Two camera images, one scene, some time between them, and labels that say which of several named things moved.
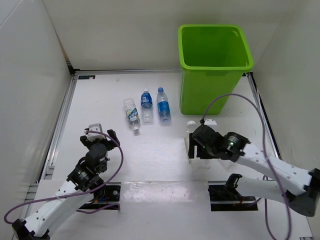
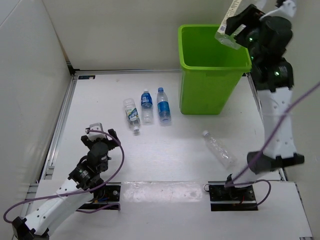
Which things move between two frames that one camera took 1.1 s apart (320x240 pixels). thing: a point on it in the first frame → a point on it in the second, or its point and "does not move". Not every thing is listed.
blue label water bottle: (163, 106) does not move
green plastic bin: (212, 59) does not move
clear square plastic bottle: (190, 127) → (223, 38)
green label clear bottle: (132, 113) does not move
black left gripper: (110, 143) does not move
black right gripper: (192, 143) → (254, 15)
